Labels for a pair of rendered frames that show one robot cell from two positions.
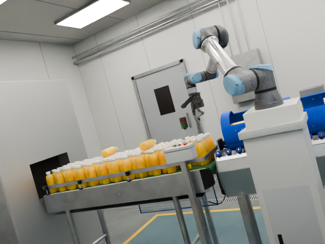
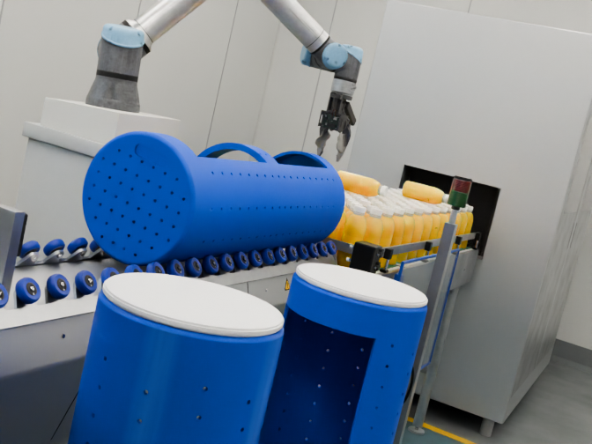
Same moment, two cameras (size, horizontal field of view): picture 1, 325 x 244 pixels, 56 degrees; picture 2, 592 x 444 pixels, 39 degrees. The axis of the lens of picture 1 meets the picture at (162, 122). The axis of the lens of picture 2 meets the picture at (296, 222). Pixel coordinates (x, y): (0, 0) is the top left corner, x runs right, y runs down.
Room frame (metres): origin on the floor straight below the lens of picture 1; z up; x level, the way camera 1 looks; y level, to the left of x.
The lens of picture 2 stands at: (2.11, -3.00, 1.35)
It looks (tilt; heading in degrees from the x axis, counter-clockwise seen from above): 7 degrees down; 87
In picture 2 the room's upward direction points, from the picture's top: 13 degrees clockwise
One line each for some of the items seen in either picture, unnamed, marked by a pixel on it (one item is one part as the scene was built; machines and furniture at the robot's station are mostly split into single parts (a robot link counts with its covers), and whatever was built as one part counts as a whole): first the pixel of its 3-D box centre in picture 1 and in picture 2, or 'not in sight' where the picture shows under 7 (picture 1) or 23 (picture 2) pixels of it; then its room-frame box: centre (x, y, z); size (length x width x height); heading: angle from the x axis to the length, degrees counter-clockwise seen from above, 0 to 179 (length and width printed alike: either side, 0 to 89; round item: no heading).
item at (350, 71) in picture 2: (189, 80); (348, 62); (2.28, -0.28, 1.53); 0.09 x 0.08 x 0.11; 14
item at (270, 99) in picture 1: (267, 97); (114, 91); (1.64, -0.58, 1.29); 0.15 x 0.15 x 0.10
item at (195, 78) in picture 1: (196, 78); (321, 56); (2.19, -0.32, 1.53); 0.11 x 0.11 x 0.08; 14
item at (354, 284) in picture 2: not in sight; (361, 284); (2.35, -1.29, 1.03); 0.28 x 0.28 x 0.01
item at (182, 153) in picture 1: (180, 153); not in sight; (2.09, -0.06, 1.05); 0.20 x 0.10 x 0.10; 64
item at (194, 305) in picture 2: not in sight; (195, 302); (2.04, -1.74, 1.03); 0.28 x 0.28 x 0.01
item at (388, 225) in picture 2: not in sight; (381, 239); (2.53, -0.17, 0.99); 0.07 x 0.07 x 0.19
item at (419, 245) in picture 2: not in sight; (435, 242); (2.82, 0.33, 0.96); 1.60 x 0.01 x 0.03; 64
